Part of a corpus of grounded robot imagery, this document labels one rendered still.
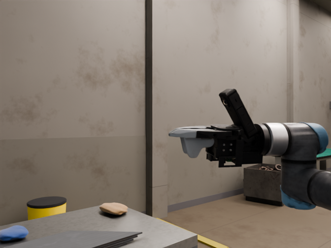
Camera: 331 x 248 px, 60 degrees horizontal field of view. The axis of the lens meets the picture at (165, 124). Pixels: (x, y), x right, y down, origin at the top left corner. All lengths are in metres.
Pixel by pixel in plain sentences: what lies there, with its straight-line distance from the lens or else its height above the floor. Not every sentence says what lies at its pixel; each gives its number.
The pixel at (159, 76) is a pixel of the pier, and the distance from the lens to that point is 4.52.
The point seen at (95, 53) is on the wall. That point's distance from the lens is 4.20.
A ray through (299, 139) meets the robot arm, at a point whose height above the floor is 1.44.
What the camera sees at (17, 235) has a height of 1.07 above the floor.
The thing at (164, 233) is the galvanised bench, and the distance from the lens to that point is 1.18.
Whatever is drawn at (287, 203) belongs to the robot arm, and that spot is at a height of 1.29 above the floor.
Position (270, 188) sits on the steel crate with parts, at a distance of 5.64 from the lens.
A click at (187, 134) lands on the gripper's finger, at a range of 0.58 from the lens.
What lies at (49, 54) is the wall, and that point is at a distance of 3.95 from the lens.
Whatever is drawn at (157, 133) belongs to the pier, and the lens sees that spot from 4.44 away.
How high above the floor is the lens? 1.47
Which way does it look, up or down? level
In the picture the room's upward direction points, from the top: straight up
